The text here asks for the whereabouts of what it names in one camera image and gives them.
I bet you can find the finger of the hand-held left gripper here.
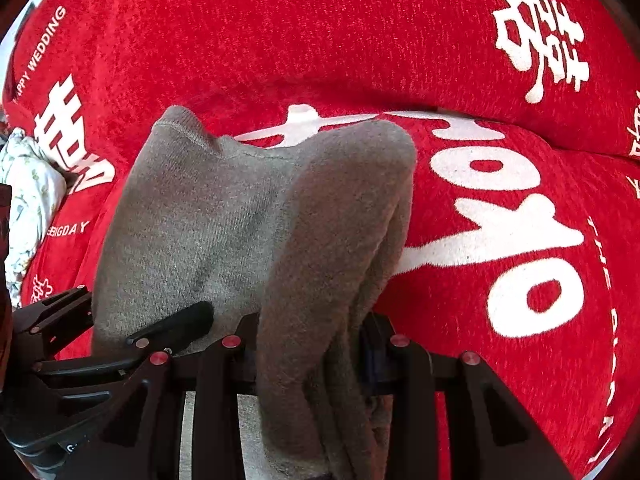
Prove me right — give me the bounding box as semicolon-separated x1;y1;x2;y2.
11;285;95;362
31;301;216;377

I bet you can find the white floral quilt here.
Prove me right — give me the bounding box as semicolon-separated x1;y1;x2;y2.
0;127;68;308

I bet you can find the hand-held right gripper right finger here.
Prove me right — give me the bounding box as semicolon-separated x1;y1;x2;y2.
359;313;575;480

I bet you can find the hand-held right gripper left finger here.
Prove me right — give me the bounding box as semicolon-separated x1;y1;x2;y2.
60;313;260;480

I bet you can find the red printed blanket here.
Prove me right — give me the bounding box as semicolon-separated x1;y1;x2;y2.
2;0;640;480

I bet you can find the grey knit sweater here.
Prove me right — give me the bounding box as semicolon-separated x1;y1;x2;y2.
91;105;418;480

